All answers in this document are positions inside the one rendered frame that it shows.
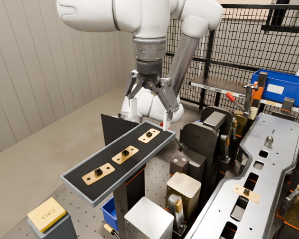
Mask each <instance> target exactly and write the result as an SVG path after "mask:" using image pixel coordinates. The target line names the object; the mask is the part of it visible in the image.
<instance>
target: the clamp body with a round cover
mask: <svg viewBox="0 0 299 239"><path fill-rule="evenodd" d="M200 189H201V183H200V182H199V181H197V180H195V179H193V178H191V177H189V176H188V175H186V174H184V173H182V172H176V173H175V174H174V175H173V176H172V177H171V178H170V179H169V181H168V182H167V192H166V207H165V210H167V212H168V213H169V208H168V200H169V197H170V196H171V194H176V195H178V196H180V197H181V201H182V204H183V215H184V222H185V225H187V232H188V230H189V229H190V227H191V221H192V216H193V214H194V212H195V210H196V209H197V204H198V199H199V194H200Z"/></svg>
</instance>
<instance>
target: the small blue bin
mask: <svg viewBox="0 0 299 239"><path fill-rule="evenodd" d="M101 209H102V211H103V216H104V220H105V221H106V222H107V223H108V224H109V225H110V226H112V227H113V228H114V229H115V230H116V231H118V225H117V218H116V211H115V205H114V198H113V197H112V198H110V199H109V200H108V201H107V202H106V203H105V204H104V205H103V206H102V207H101Z"/></svg>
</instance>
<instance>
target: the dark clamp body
mask: <svg viewBox="0 0 299 239"><path fill-rule="evenodd" d="M179 155H181V156H184V157H186V158H188V159H189V167H188V173H187V174H186V175H188V176H189V177H191V178H193V179H195V180H197V181H199V182H201V181H202V177H203V172H204V167H205V162H206V157H205V156H203V155H201V154H199V153H197V152H194V151H192V150H190V149H186V150H185V151H184V150H182V151H181V152H180V153H179ZM194 214H195V213H194ZM194 214H193V216H192V221H191V225H192V223H193V222H194V220H195V217H194Z"/></svg>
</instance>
